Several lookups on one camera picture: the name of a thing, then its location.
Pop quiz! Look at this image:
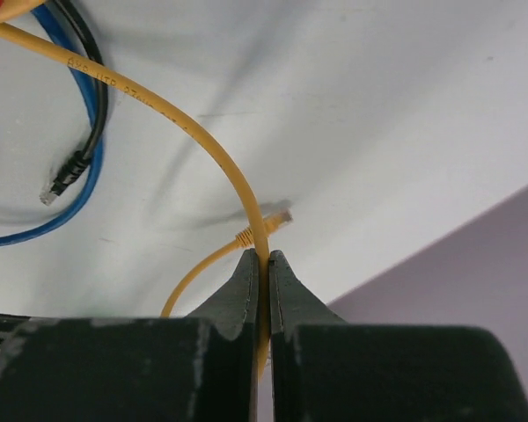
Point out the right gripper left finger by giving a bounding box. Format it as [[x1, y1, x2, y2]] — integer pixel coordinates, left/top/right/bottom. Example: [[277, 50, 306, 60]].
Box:
[[0, 251, 260, 421]]

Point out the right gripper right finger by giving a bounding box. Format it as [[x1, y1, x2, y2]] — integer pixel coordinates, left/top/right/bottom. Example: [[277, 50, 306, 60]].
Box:
[[269, 251, 528, 421]]

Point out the yellow ethernet cable pulled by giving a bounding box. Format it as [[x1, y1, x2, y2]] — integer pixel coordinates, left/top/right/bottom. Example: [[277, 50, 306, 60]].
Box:
[[0, 1, 291, 376]]

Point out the black ethernet cable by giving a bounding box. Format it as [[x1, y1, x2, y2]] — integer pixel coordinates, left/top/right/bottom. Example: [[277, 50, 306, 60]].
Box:
[[39, 0, 110, 207]]

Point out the blue ethernet cable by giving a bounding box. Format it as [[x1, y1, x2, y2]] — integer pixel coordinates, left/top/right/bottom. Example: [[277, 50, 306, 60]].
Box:
[[0, 7, 107, 250]]

